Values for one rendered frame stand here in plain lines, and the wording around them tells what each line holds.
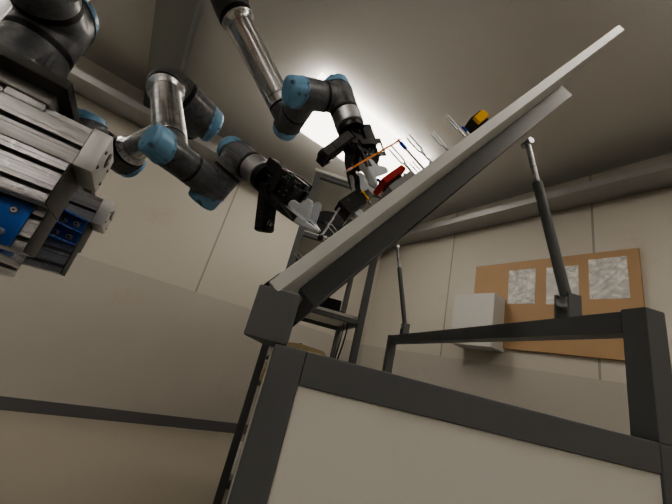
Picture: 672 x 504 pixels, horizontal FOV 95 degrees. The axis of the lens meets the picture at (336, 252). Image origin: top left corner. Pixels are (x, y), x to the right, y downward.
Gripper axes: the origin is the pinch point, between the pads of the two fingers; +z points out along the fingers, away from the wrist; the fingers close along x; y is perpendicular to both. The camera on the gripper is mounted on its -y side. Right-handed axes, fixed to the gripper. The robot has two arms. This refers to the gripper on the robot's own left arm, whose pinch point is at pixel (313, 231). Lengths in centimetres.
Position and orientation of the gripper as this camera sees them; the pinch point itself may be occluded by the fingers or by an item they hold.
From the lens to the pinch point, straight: 67.6
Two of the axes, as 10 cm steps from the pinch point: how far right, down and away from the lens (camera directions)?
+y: 5.4, -8.0, -2.6
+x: 4.8, 0.4, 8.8
